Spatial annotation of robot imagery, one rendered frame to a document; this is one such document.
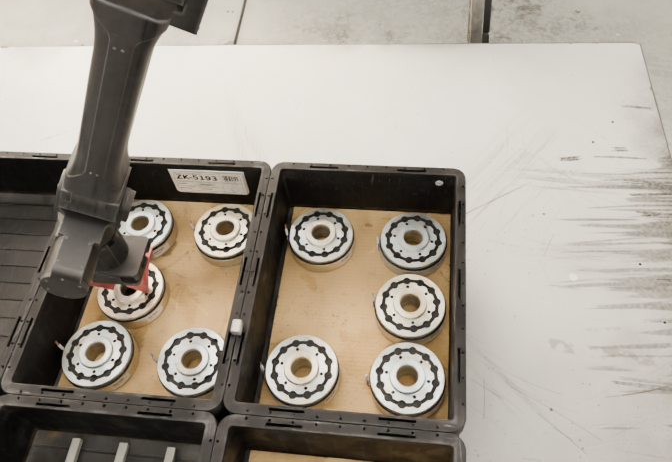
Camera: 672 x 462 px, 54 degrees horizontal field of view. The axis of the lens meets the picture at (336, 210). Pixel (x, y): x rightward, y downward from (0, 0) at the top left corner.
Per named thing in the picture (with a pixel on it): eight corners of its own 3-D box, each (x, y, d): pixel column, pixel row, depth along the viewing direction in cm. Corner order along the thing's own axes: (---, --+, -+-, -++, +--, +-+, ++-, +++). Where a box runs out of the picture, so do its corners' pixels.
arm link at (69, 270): (138, 184, 81) (66, 163, 78) (113, 265, 74) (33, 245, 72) (123, 230, 90) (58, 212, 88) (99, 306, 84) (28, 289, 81)
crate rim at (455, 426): (275, 170, 106) (273, 160, 104) (464, 177, 102) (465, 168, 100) (224, 418, 83) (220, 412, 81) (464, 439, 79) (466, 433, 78)
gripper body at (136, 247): (140, 282, 91) (123, 255, 85) (70, 277, 92) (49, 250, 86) (153, 243, 95) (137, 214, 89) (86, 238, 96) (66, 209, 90)
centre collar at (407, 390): (388, 360, 91) (388, 359, 90) (424, 359, 90) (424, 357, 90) (390, 395, 88) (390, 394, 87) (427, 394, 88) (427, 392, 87)
